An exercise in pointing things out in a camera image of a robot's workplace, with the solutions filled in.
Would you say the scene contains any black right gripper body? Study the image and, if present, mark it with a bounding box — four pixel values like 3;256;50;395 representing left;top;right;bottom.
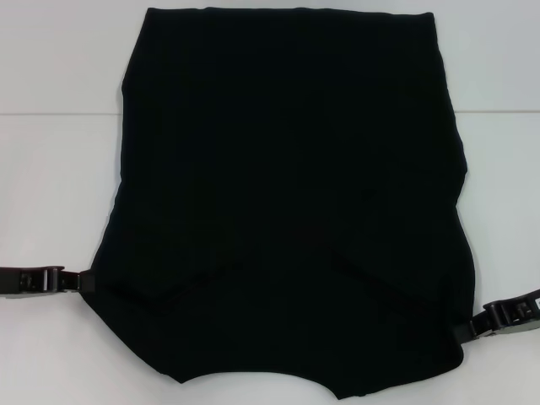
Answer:
526;289;540;338

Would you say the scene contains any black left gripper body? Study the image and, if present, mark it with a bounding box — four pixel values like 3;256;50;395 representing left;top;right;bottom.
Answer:
0;266;23;300

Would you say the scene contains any black shirt with FREE print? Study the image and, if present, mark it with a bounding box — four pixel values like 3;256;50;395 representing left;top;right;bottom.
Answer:
83;6;476;375

